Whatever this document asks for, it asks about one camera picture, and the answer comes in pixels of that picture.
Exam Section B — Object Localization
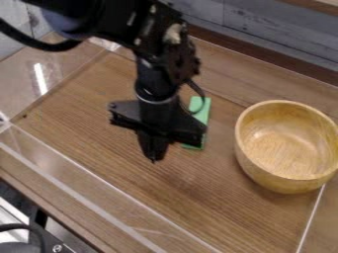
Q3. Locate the black cable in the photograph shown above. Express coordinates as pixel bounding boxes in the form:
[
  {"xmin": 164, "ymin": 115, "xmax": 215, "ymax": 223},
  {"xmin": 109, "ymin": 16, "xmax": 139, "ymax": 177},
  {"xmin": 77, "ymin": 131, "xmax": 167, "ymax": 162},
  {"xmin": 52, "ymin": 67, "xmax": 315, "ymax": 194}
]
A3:
[{"xmin": 0, "ymin": 223, "xmax": 48, "ymax": 253}]

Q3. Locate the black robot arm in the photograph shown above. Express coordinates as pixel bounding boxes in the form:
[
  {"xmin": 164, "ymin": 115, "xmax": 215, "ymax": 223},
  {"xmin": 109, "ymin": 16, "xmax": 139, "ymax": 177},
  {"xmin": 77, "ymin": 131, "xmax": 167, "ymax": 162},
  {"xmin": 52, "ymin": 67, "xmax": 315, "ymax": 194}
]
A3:
[{"xmin": 0, "ymin": 0, "xmax": 207, "ymax": 162}]

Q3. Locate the green foam block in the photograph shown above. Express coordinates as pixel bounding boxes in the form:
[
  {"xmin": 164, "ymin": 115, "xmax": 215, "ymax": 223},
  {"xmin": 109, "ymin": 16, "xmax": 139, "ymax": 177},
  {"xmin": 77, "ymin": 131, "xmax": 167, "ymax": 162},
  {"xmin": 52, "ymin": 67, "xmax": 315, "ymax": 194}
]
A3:
[{"xmin": 180, "ymin": 96, "xmax": 211, "ymax": 150}]

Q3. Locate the black metal table frame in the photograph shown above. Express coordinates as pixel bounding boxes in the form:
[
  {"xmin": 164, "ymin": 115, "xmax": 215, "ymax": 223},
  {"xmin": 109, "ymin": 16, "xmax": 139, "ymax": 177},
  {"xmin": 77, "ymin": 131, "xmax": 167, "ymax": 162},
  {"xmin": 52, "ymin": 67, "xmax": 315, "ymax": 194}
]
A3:
[{"xmin": 29, "ymin": 208, "xmax": 85, "ymax": 253}]

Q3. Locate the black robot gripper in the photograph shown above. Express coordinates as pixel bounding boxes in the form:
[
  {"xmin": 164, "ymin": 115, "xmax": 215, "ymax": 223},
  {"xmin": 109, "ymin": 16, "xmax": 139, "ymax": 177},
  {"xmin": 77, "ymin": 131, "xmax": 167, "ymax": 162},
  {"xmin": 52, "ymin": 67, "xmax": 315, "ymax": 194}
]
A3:
[{"xmin": 108, "ymin": 98, "xmax": 207, "ymax": 163}]

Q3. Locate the wooden bowl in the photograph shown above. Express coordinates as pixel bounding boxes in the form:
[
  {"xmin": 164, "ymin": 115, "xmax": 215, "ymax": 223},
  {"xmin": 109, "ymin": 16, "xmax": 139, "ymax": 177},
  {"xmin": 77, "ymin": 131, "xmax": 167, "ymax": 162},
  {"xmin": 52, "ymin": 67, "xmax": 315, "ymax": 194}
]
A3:
[{"xmin": 234, "ymin": 100, "xmax": 338, "ymax": 194}]

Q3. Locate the clear acrylic front barrier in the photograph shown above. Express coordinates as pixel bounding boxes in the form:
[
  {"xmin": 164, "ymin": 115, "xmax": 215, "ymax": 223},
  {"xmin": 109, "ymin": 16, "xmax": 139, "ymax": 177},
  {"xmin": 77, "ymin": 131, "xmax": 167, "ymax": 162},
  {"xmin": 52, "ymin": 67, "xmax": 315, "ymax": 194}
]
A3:
[{"xmin": 0, "ymin": 112, "xmax": 220, "ymax": 253}]

